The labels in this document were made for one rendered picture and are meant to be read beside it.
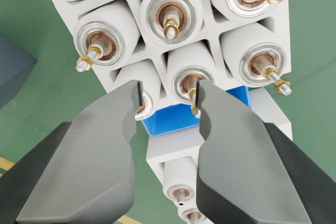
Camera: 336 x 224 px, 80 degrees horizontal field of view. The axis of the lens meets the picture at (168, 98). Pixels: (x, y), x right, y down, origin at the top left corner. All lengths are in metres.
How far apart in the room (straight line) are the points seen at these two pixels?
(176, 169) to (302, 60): 0.48
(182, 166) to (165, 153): 0.06
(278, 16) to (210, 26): 0.12
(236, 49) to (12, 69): 0.55
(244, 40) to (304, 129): 0.59
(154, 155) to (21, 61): 0.46
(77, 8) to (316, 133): 0.85
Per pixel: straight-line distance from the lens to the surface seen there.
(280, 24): 0.44
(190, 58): 0.35
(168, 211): 1.20
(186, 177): 0.56
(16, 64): 0.69
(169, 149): 0.59
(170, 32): 0.23
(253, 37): 0.36
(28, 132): 0.95
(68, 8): 0.43
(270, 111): 0.61
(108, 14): 0.34
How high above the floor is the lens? 0.57
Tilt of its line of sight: 57 degrees down
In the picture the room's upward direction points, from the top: 178 degrees counter-clockwise
